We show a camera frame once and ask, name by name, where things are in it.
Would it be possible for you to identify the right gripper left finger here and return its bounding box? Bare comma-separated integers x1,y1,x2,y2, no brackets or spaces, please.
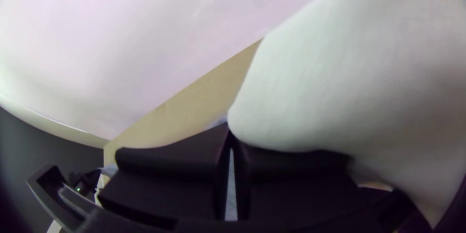
97,122,232,223

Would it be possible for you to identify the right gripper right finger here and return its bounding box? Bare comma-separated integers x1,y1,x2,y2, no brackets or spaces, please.
232,136,398,223

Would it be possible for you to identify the blue-grey t-shirt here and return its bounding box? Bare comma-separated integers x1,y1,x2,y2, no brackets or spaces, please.
216,116,239,222

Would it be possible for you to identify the pile of folded clothes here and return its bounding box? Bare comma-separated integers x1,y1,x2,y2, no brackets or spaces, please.
227,0,466,228

